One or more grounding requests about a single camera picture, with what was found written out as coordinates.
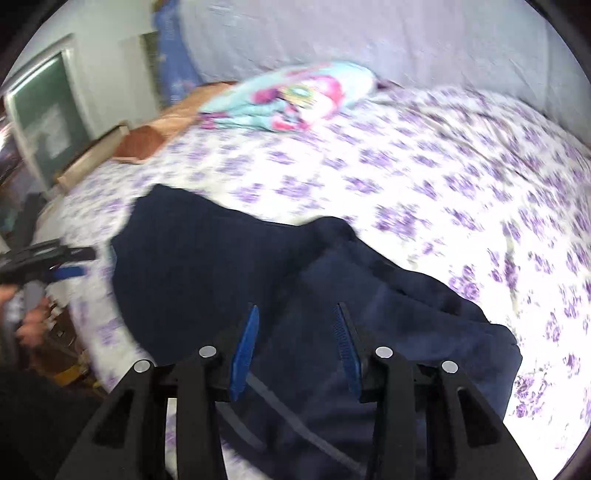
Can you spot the window with white frame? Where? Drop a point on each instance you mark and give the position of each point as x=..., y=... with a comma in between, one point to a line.
x=50, y=117

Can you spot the blue patterned cloth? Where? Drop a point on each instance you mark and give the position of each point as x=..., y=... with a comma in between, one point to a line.
x=177, y=75

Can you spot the purple floral bed quilt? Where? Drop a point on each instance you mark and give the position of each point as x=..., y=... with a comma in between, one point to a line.
x=473, y=188

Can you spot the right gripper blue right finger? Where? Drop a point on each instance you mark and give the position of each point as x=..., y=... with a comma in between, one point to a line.
x=348, y=343

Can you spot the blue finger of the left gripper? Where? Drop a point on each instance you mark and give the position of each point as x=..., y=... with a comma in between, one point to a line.
x=66, y=272

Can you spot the brown orange pillow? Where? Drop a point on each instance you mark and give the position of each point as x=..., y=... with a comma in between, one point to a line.
x=143, y=142

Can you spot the person's left hand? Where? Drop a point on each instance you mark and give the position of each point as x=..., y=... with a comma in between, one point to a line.
x=34, y=325

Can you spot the lavender lace headboard cover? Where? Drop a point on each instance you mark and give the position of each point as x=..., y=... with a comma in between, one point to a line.
x=502, y=46

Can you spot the dark navy pants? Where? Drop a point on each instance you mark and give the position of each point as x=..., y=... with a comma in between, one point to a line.
x=185, y=269

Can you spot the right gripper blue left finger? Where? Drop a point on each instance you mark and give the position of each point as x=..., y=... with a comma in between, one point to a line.
x=242, y=353

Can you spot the folded teal pink floral blanket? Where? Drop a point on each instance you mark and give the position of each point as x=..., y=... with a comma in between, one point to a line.
x=291, y=99

